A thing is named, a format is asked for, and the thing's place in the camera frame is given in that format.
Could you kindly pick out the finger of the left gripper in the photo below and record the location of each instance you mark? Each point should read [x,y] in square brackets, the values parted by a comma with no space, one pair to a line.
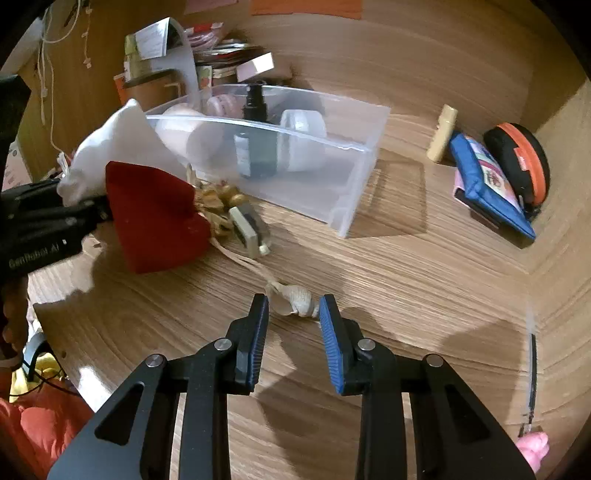
[82,218]
[42,194]

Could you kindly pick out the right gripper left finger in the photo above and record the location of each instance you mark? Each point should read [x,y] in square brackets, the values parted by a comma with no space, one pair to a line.
[131,435]

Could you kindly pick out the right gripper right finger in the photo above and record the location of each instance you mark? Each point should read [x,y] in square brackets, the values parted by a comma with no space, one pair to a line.
[456,436]

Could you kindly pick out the red velvet pouch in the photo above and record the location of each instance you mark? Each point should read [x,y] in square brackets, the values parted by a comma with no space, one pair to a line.
[155,219]

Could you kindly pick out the white cloth drawstring bag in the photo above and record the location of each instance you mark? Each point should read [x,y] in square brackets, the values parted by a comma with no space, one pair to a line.
[127,137]

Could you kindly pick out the small beige square bottle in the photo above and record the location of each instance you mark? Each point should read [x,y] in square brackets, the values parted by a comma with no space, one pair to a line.
[251,230]

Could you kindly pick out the pink round compact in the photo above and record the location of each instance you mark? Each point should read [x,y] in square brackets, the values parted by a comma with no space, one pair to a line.
[225,106]

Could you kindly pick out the dark green spray bottle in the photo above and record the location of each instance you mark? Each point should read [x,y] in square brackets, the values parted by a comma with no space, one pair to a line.
[255,148]

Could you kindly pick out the person's right hand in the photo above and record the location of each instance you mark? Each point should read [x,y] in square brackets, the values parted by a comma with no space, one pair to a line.
[534,447]

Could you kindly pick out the person's left hand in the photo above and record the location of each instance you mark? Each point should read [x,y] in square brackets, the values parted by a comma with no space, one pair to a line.
[14,310]

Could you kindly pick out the brown mug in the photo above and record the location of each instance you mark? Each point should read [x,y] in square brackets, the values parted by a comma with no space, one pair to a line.
[154,89]

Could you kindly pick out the white bookend stand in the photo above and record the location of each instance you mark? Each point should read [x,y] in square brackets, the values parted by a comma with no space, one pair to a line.
[180,58]

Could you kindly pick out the white paper receipt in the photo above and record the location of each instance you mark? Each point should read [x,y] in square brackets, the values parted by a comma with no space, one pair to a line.
[149,42]

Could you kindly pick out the stack of books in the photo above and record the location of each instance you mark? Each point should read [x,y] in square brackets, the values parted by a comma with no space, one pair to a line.
[212,47]

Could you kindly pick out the small pink white box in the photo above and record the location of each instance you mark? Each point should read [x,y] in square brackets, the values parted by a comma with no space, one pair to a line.
[254,67]

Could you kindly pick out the clear plastic storage bin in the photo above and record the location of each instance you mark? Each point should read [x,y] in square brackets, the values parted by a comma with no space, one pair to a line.
[330,194]

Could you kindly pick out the pink sticky note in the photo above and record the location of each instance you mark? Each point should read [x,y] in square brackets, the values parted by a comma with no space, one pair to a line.
[196,6]

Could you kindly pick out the blue patchwork pouch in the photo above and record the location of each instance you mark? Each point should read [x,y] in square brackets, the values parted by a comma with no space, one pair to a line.
[482,186]

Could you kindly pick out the black orange round case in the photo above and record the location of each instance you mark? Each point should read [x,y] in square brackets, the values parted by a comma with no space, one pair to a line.
[524,163]

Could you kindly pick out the cream lotion bottle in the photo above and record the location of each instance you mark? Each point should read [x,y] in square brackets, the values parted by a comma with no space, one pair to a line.
[445,128]

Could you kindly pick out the orange paper note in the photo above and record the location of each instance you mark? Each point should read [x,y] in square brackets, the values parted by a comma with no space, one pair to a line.
[351,9]

